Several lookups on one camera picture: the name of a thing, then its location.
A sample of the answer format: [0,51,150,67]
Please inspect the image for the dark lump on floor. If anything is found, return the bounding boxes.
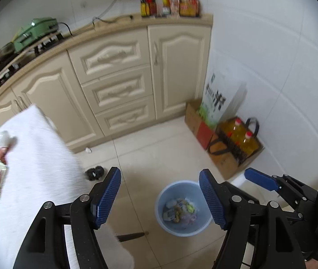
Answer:
[85,167,105,180]

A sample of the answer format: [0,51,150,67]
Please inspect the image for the small cream drawer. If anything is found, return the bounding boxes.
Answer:
[94,95,156,138]

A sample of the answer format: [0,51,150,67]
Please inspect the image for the clear plastic wrapper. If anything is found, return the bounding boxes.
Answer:
[0,130,18,163]

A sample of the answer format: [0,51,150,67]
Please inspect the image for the brown and red cardboard box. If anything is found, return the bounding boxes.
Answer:
[185,99,213,150]

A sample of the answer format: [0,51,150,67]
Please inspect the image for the medium cream drawer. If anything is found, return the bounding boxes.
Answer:
[80,66,153,115]

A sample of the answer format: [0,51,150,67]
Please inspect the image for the red cap oil bottle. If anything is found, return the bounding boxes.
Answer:
[236,131,262,158]
[223,118,243,144]

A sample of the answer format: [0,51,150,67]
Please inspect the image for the green snack packet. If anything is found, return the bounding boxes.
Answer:
[183,202,196,216]

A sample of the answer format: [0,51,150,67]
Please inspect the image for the large cream drawer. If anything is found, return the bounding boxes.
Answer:
[67,28,150,84]

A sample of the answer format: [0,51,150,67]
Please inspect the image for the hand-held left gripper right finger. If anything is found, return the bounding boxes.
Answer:
[199,169,301,269]

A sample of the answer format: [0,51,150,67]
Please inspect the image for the black gas hob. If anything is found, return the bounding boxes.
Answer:
[0,32,65,86]

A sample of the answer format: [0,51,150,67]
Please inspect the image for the green electric cooking pot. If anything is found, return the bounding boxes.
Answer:
[13,17,60,52]

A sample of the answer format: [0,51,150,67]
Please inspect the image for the cream lower cabinets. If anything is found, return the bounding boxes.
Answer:
[0,13,214,153]

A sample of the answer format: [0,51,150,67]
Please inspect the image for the white rice bag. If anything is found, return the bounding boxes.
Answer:
[198,71,248,131]

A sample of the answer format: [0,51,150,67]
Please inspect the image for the cardboard box with black straps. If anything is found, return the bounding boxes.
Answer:
[206,116,265,180]

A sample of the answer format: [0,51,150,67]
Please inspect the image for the blue plastic bin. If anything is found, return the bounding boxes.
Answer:
[155,181,214,236]

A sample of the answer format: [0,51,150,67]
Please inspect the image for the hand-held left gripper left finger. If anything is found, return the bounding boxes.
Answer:
[13,167,122,269]

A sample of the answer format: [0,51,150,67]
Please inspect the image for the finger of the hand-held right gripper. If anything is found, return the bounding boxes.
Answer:
[244,167,318,219]

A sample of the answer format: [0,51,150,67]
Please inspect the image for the trash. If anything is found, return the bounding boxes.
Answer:
[163,207,177,222]

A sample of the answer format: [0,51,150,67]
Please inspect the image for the black power cable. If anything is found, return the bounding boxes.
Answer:
[56,0,135,36]

